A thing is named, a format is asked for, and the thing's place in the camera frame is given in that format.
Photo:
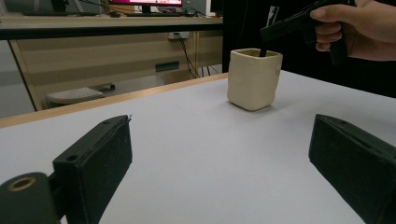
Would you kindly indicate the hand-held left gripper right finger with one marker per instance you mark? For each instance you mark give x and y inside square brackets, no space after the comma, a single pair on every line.
[358,168]

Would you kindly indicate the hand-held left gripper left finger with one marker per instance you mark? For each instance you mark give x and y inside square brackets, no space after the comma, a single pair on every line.
[93,168]

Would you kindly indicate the cream square ceramic cup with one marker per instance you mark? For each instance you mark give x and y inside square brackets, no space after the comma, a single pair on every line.
[253,81]

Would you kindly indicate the white tag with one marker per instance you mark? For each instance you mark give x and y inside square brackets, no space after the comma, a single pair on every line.
[272,15]

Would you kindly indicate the black curtain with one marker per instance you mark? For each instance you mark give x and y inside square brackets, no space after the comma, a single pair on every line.
[299,63]

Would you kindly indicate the grey wheeled chair base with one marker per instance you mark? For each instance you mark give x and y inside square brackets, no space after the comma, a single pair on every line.
[74,95]

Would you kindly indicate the light wooden office desk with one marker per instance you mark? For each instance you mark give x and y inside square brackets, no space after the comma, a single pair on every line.
[93,59]

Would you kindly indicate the black keyboard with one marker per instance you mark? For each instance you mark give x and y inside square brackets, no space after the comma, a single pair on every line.
[154,14]
[62,14]

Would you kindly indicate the monitor with pink screen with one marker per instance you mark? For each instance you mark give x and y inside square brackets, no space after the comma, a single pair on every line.
[146,2]

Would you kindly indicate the black computer mouse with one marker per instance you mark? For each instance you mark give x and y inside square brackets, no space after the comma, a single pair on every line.
[114,14]

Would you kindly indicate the white wall socket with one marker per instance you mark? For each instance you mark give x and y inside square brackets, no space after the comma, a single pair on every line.
[179,35]

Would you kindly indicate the black horizontal rail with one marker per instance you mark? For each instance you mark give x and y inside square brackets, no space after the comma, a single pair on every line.
[93,31]

